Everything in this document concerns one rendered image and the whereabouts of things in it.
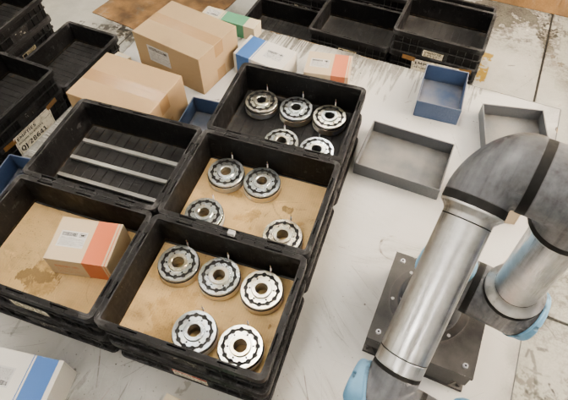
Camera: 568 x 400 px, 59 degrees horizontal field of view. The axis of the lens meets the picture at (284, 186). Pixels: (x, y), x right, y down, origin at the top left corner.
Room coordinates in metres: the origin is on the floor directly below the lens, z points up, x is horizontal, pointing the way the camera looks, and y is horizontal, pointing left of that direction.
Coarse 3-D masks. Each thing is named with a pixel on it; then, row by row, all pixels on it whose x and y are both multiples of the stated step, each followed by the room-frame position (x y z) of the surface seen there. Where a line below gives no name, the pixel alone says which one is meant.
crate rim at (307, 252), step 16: (256, 144) 0.92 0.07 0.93; (320, 160) 0.86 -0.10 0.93; (176, 176) 0.82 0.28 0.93; (336, 176) 0.81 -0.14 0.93; (160, 208) 0.71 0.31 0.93; (320, 208) 0.71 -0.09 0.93; (208, 224) 0.66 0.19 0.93; (320, 224) 0.66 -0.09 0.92; (256, 240) 0.62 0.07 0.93; (272, 240) 0.62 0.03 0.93; (304, 256) 0.58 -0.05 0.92
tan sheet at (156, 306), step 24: (144, 288) 0.55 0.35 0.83; (168, 288) 0.54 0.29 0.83; (192, 288) 0.54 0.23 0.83; (288, 288) 0.54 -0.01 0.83; (144, 312) 0.48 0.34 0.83; (168, 312) 0.48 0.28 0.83; (216, 312) 0.48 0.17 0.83; (240, 312) 0.48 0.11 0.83; (168, 336) 0.43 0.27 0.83; (192, 336) 0.42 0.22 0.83; (264, 336) 0.42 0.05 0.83; (264, 360) 0.36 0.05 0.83
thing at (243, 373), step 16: (176, 224) 0.67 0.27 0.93; (192, 224) 0.67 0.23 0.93; (144, 240) 0.62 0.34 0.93; (240, 240) 0.62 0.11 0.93; (128, 256) 0.58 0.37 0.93; (288, 256) 0.57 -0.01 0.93; (304, 272) 0.54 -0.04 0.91; (112, 288) 0.50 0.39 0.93; (288, 304) 0.45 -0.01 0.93; (96, 320) 0.43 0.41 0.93; (128, 336) 0.39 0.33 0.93; (144, 336) 0.39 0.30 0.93; (176, 352) 0.35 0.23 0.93; (192, 352) 0.35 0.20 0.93; (272, 352) 0.35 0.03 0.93; (224, 368) 0.32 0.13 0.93; (240, 368) 0.32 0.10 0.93
